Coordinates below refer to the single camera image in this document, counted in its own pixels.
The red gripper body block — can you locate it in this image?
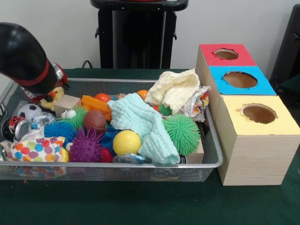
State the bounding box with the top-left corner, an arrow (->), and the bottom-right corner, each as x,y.
22,62 -> 69,104

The yellow plush duck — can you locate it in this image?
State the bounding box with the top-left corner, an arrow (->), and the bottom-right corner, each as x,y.
40,86 -> 65,111

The multicoloured patterned cloth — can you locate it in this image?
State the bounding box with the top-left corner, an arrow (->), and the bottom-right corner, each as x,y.
6,126 -> 66,163

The mint green waffle cloth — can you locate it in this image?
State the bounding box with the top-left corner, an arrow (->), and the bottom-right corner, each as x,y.
107,93 -> 181,165

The cream waffle cloth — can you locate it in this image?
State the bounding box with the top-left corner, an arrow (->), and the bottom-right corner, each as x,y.
145,68 -> 201,114

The clear mesh bin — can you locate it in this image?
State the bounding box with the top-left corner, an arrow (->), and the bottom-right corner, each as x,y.
0,76 -> 224,181

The wooden box with three holes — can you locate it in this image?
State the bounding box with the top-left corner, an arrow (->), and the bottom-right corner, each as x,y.
195,43 -> 300,186

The small soccer ball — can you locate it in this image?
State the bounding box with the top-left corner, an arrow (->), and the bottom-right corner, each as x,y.
17,104 -> 43,122

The green spiky ball with eyes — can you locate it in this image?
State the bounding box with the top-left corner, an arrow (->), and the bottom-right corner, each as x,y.
61,105 -> 89,128

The plain blue spiky ball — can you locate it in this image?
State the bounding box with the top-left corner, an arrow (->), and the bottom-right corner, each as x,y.
44,121 -> 77,143

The brown toy football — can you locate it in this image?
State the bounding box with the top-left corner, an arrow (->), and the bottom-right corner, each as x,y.
83,110 -> 107,133

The purple spiky toy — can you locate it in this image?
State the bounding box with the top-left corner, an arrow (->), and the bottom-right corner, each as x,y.
69,127 -> 104,163

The smooth yellow ball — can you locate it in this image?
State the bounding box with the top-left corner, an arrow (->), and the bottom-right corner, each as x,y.
112,130 -> 142,156

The plain green spiky ball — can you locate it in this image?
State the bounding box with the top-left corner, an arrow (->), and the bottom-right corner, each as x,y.
162,114 -> 202,156

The dark green tablecloth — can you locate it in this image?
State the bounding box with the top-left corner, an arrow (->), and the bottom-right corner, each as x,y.
0,67 -> 300,225

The black upright panel stand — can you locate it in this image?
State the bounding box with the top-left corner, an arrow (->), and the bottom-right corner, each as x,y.
269,3 -> 300,111

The black looped cable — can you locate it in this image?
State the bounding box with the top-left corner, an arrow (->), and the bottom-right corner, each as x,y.
81,60 -> 101,69

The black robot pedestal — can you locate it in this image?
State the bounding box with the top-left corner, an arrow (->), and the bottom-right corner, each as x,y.
90,0 -> 189,69

